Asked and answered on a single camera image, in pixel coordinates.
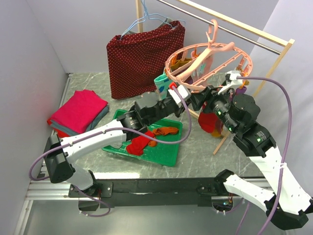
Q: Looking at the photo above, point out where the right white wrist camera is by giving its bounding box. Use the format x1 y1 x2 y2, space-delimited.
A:
218 70 244 94

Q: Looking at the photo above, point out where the red white patterned sock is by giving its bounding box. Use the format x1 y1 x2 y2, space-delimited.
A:
198 112 219 134

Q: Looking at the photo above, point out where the orange sock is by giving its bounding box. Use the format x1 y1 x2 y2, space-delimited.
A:
148 140 157 147
152 127 179 136

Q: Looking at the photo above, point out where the grey white sock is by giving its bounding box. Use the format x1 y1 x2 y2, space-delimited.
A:
111 143 123 149

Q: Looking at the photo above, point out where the blue wire hanger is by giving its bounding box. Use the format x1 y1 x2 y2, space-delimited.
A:
114 0 185 43

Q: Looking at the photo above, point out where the black base crossbar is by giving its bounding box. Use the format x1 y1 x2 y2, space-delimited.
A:
68 177 235 212

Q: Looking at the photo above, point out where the folded pink cloth stack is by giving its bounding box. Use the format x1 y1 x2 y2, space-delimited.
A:
47 90 109 138

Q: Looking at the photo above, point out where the teal patterned hanging sock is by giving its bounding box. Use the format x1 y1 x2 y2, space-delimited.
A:
154 73 171 95

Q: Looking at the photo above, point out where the maroon yellow striped sock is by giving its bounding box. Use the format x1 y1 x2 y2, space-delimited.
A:
235 86 247 95

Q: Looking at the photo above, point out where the aluminium frame rail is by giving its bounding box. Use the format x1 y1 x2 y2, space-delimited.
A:
13 72 98 235

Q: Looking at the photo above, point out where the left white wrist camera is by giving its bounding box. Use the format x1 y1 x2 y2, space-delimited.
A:
167 85 191 105

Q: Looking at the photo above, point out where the green plastic tray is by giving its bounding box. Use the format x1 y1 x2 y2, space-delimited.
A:
102 118 183 166

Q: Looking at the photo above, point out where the dark red dotted garment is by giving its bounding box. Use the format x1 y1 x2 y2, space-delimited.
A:
106 21 185 100

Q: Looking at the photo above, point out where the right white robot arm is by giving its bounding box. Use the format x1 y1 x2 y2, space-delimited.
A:
190 87 313 230

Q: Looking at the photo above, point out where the pink round clip hanger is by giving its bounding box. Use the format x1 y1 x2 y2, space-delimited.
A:
164 20 253 92

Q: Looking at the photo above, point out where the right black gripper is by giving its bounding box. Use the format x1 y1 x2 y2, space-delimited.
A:
189 84 239 133

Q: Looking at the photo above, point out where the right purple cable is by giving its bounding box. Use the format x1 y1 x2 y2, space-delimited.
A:
234 76 291 235

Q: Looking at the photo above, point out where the wooden clothes rack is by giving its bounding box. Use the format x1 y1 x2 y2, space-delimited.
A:
135 0 295 156

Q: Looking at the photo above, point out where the maroon purple hanging sock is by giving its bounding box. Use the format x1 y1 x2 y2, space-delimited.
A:
170 58 192 71

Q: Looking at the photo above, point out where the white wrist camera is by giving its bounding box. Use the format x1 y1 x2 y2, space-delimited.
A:
218 70 244 94
167 85 191 105

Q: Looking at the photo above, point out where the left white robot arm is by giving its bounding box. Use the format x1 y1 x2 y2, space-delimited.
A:
44 90 191 197

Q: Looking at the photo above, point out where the metal hanging rod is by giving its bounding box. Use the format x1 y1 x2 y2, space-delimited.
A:
157 0 281 55

